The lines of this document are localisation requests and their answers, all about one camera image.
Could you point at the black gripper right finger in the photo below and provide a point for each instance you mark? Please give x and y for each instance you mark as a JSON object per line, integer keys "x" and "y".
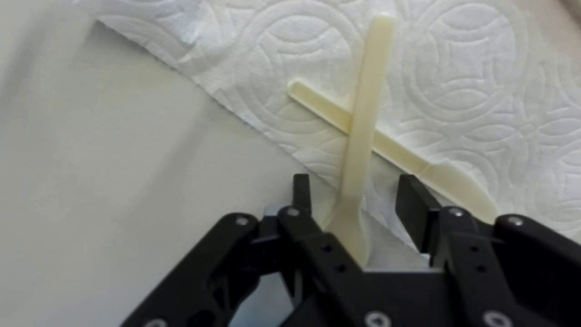
{"x": 519, "y": 278}

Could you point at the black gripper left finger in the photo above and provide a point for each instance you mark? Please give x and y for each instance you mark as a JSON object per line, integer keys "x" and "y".
{"x": 205, "y": 284}

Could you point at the cream plastic spoon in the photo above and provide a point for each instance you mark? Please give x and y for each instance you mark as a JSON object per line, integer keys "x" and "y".
{"x": 363, "y": 133}

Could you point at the cream plastic knife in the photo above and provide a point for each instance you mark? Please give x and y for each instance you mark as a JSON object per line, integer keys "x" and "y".
{"x": 446, "y": 178}

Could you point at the white paper towel sheet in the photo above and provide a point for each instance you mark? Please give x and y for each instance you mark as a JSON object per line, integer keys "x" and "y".
{"x": 483, "y": 78}

